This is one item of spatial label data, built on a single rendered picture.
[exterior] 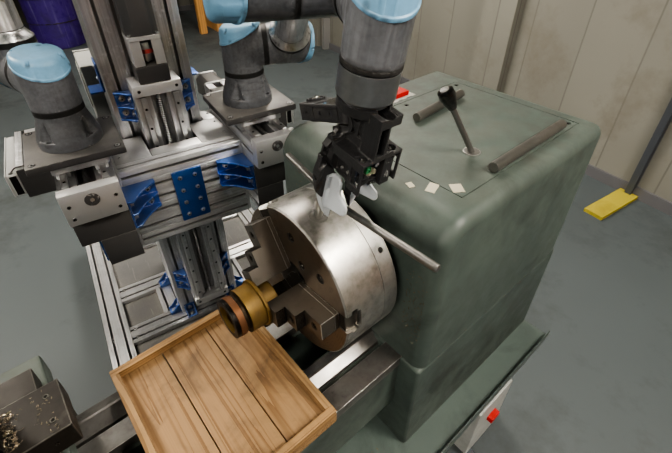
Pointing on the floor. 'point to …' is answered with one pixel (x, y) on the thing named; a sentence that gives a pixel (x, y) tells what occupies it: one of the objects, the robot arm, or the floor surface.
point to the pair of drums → (46, 2)
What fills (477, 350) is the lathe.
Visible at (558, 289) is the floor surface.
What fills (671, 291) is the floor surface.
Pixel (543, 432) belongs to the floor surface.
